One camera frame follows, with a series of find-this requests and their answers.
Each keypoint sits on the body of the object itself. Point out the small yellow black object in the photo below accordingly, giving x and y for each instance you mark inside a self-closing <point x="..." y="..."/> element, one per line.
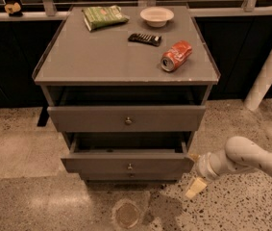
<point x="13" y="9"/>

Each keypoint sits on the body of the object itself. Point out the grey drawer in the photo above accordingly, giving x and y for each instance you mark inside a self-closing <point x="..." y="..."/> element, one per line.
<point x="126" y="118"/>
<point x="127" y="160"/>
<point x="131" y="176"/>

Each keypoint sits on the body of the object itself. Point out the grey drawer cabinet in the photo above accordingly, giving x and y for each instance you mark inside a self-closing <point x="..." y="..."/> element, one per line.
<point x="103" y="68"/>

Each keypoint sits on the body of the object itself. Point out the white bowl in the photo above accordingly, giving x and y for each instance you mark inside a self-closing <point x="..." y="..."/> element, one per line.
<point x="156" y="16"/>

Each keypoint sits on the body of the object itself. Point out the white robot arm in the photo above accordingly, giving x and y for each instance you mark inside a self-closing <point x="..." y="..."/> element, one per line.
<point x="239" y="155"/>

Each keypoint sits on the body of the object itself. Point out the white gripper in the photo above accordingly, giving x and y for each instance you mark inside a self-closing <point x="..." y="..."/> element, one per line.
<point x="203" y="168"/>

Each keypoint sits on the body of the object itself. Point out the black snack bar wrapper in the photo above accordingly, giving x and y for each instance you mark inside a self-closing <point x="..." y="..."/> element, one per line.
<point x="145" y="39"/>

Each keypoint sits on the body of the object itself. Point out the red soda can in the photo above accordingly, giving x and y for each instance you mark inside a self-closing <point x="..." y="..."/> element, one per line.
<point x="176" y="55"/>

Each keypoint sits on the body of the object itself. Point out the white diagonal pipe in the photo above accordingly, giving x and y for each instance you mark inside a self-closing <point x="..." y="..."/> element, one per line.
<point x="261" y="85"/>

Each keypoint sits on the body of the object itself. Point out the green chip bag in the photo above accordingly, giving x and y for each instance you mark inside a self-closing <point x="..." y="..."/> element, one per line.
<point x="100" y="17"/>

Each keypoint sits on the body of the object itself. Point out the metal window railing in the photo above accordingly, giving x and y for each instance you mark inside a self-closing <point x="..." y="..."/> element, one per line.
<point x="29" y="15"/>

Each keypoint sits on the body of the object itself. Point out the grey top drawer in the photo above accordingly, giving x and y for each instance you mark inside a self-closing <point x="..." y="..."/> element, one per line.
<point x="126" y="118"/>

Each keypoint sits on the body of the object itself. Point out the grey bottom drawer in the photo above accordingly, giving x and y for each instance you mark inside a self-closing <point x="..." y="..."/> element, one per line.
<point x="131" y="176"/>

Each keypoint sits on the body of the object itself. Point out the round floor drain cover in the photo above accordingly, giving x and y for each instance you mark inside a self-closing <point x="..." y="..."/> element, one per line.
<point x="125" y="214"/>

